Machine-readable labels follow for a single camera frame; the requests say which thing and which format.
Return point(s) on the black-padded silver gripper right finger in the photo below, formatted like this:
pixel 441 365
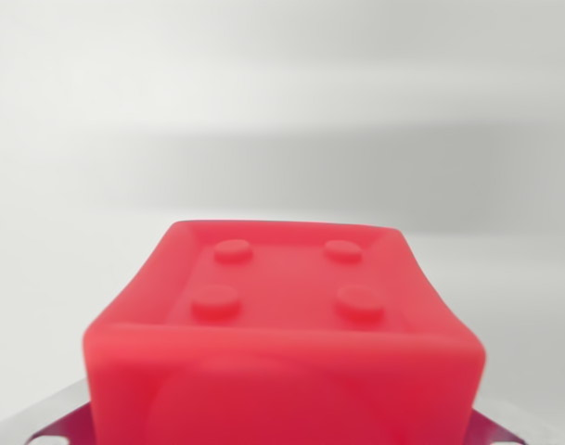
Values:
pixel 488 431

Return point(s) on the black-padded silver gripper left finger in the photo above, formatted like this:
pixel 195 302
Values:
pixel 64 424

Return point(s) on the red plastic cube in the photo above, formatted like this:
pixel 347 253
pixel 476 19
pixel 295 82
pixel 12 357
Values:
pixel 282 352

